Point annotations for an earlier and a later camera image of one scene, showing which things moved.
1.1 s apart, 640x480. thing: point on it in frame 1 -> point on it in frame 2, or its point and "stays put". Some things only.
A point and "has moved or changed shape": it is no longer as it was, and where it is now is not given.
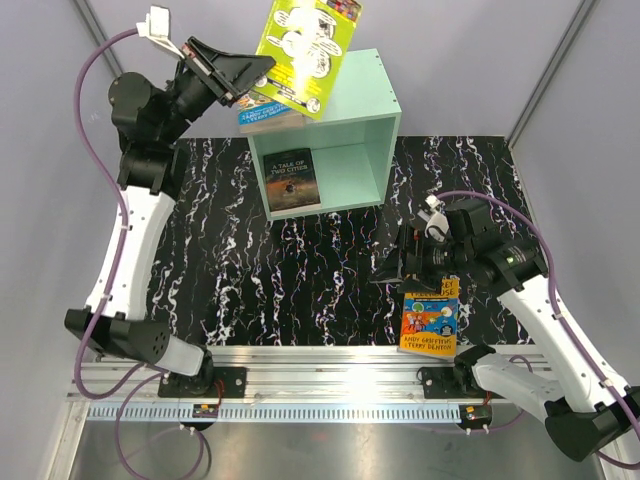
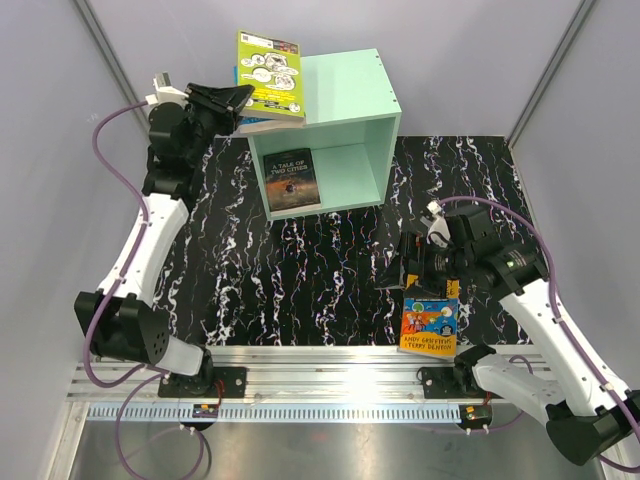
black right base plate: x=452 y=383 stays put
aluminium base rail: x=290 y=384 stays put
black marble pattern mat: x=229 y=277 stays put
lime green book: x=308 y=40 has moved or changed shape
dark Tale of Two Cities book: x=291 y=180 stays put
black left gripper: x=225 y=76 -> x=224 y=103
